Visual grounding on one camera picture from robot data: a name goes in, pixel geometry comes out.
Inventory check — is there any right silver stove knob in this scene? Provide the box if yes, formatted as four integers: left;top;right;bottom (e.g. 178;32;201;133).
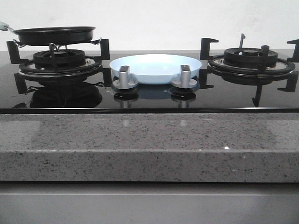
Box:
171;65;197;89

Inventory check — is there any grey cabinet front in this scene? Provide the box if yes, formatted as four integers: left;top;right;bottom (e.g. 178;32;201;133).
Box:
0;183;299;224

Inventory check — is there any chrome wire pan reducer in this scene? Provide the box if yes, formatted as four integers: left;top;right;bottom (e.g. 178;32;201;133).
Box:
12;38;104;50

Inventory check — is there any silver stove knob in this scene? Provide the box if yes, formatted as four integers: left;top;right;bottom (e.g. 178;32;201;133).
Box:
171;65;197;89
113;65;139;90

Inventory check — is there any black glass gas hob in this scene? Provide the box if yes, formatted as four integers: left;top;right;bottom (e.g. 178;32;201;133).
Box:
0;51;299;114

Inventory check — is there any black gas burner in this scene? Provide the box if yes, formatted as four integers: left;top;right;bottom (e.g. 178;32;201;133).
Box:
33;49;86;70
223;45;264;69

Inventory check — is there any black pan support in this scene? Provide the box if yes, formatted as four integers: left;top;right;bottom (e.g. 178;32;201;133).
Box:
198;34;299;107
7;39;110;93

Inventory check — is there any left black pan support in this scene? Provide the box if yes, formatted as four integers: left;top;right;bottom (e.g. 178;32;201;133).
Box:
7;39;110;93

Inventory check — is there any black frying pan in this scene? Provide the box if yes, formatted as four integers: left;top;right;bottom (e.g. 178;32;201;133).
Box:
0;22;95;46

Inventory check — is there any left silver stove knob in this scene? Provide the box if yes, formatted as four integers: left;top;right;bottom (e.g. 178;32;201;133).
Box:
113;65;139;90

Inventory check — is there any right black gas burner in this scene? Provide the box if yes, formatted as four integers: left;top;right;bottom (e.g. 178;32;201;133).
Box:
223;45;264;69

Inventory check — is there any right black pan support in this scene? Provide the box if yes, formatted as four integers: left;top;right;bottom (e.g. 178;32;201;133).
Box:
198;34;299;107

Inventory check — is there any left black gas burner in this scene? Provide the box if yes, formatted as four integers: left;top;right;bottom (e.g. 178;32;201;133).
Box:
33;49;86;70

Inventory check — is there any light blue plate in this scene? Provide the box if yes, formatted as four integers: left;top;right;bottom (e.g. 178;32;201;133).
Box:
110;54;202;84

